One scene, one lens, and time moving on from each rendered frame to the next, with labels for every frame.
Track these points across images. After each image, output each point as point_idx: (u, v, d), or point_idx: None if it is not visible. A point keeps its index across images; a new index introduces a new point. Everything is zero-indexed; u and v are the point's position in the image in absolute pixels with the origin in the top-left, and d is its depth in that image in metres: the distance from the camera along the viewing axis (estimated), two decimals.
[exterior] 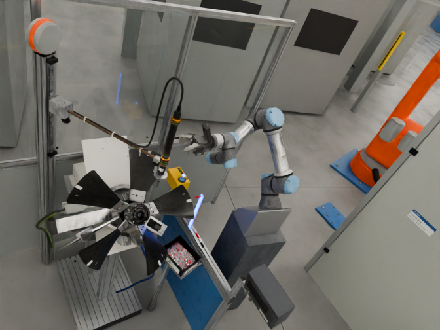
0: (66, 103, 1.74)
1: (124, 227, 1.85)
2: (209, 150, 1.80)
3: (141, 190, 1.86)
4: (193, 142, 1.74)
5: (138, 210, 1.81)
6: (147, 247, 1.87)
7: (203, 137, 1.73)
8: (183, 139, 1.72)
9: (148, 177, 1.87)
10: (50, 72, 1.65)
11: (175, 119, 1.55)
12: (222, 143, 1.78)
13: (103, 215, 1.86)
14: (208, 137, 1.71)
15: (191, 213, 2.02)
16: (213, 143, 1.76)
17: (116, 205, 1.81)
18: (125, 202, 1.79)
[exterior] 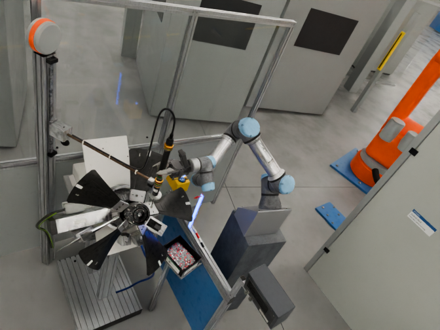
0: (65, 127, 1.84)
1: (117, 208, 1.82)
2: (186, 175, 1.84)
3: (157, 209, 1.92)
4: (170, 167, 1.78)
5: (143, 211, 1.82)
6: (107, 239, 1.74)
7: (180, 162, 1.78)
8: None
9: (170, 210, 1.96)
10: (50, 72, 1.65)
11: (167, 145, 1.65)
12: (199, 167, 1.83)
13: (103, 215, 1.86)
14: (184, 162, 1.75)
15: (151, 270, 1.88)
16: (190, 167, 1.80)
17: (136, 192, 1.87)
18: (145, 197, 1.86)
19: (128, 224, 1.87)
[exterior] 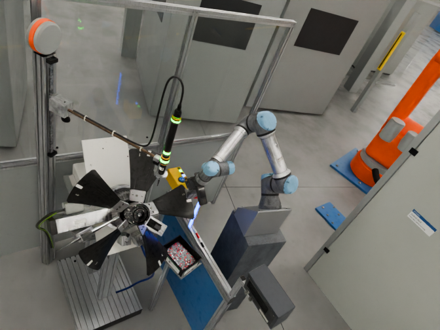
0: (66, 102, 1.74)
1: (117, 208, 1.82)
2: None
3: (157, 209, 1.92)
4: None
5: (143, 211, 1.82)
6: (107, 239, 1.74)
7: None
8: None
9: (171, 209, 1.95)
10: (50, 72, 1.65)
11: (175, 118, 1.55)
12: None
13: (103, 215, 1.86)
14: (203, 192, 1.90)
15: (151, 270, 1.88)
16: None
17: (136, 192, 1.87)
18: (145, 197, 1.86)
19: (128, 224, 1.87)
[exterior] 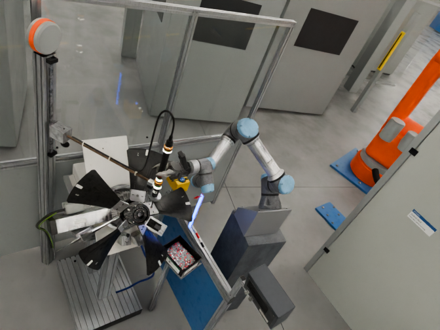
0: (65, 129, 1.85)
1: (133, 194, 1.87)
2: (186, 176, 1.85)
3: (144, 232, 1.88)
4: (169, 168, 1.78)
5: (143, 217, 1.82)
6: (108, 194, 1.73)
7: (180, 164, 1.78)
8: None
9: (148, 246, 1.88)
10: (50, 72, 1.65)
11: (167, 146, 1.66)
12: (198, 169, 1.83)
13: (103, 215, 1.86)
14: (184, 164, 1.76)
15: (83, 255, 1.66)
16: (190, 169, 1.81)
17: (153, 205, 1.93)
18: (153, 214, 1.89)
19: (120, 211, 1.84)
